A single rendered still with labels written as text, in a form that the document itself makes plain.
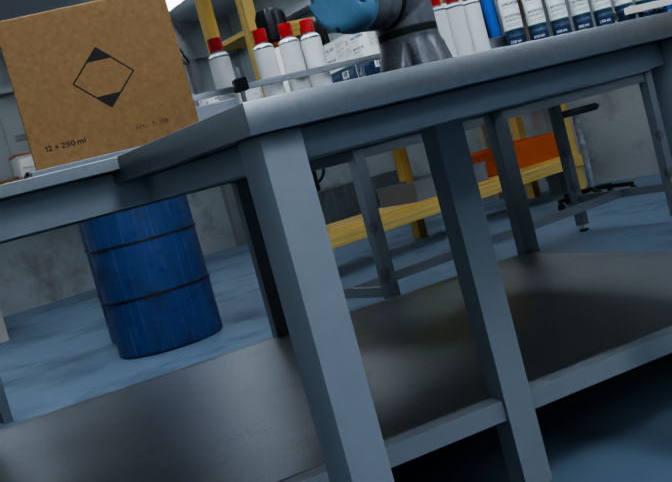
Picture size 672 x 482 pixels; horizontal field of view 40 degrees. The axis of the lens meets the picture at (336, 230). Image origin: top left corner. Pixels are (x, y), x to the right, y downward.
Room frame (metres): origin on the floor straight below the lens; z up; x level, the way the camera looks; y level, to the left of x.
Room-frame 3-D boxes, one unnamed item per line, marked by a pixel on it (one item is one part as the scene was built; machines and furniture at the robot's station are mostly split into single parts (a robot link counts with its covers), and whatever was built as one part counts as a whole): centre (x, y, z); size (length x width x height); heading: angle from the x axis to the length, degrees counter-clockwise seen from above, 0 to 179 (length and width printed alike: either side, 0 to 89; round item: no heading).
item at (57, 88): (1.78, 0.36, 0.99); 0.30 x 0.24 x 0.27; 102
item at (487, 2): (2.53, -0.56, 0.98); 0.03 x 0.03 x 0.17
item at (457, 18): (2.43, -0.45, 0.98); 0.05 x 0.05 x 0.20
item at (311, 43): (2.28, -0.06, 0.98); 0.05 x 0.05 x 0.20
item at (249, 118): (1.69, -0.08, 0.81); 0.90 x 0.90 x 0.04; 32
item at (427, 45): (1.78, -0.23, 0.89); 0.15 x 0.15 x 0.10
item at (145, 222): (5.26, 1.11, 0.45); 1.20 x 0.74 x 0.90; 30
